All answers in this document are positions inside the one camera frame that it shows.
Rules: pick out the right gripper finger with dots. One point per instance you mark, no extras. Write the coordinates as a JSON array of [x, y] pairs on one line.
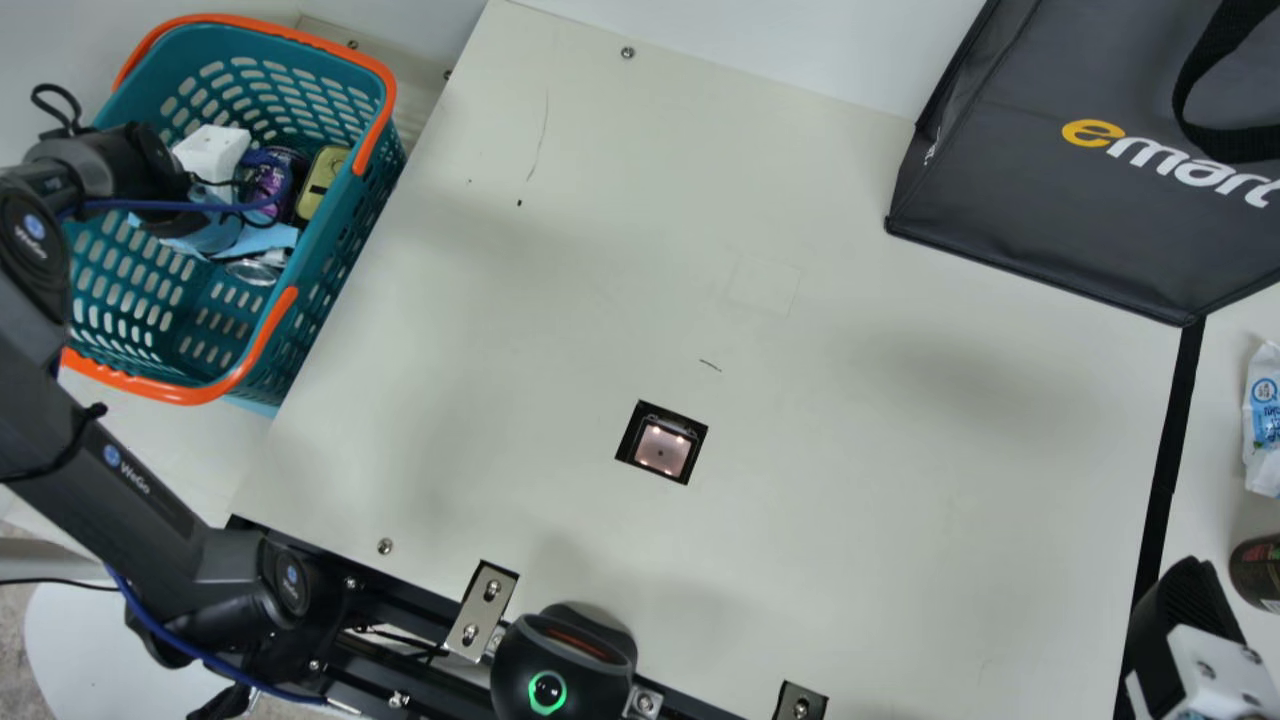
[[1190, 610]]

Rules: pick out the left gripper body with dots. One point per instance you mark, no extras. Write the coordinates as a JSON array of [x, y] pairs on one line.
[[220, 238]]

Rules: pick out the purple can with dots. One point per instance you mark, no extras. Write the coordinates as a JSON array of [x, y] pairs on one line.
[[270, 180]]

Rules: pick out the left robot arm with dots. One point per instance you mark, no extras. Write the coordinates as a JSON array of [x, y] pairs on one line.
[[90, 480]]

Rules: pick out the teal shopping basket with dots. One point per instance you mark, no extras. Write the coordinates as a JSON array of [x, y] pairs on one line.
[[150, 320]]

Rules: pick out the small square scanner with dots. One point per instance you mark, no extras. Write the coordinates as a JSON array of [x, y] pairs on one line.
[[662, 445]]

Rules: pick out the dark coffee bottle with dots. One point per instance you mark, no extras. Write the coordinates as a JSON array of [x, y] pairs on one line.
[[1258, 575]]

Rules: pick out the black strip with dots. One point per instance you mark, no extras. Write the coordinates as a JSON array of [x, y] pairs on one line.
[[1172, 450]]

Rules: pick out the white plastic packet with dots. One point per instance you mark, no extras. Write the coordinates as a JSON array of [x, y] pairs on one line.
[[1264, 420]]

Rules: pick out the black device with green light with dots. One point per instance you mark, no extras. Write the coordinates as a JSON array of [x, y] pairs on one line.
[[560, 660]]

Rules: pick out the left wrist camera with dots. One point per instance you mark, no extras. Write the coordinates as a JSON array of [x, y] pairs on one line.
[[212, 150]]

